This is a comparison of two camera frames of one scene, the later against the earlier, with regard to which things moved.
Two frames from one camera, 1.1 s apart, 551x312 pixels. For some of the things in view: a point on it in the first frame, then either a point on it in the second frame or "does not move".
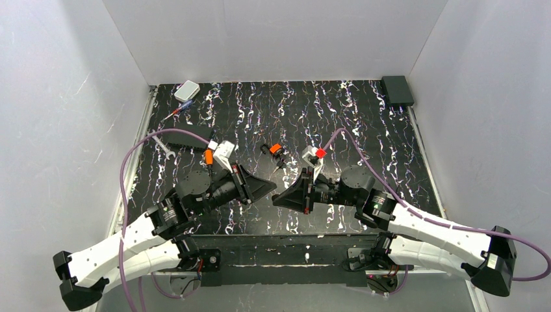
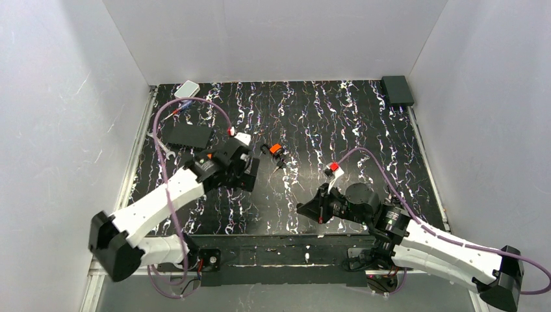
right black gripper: [308, 192] → [323, 205]
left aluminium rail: [132, 159] does not move
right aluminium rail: [476, 296] does not move
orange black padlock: [274, 149] does not move
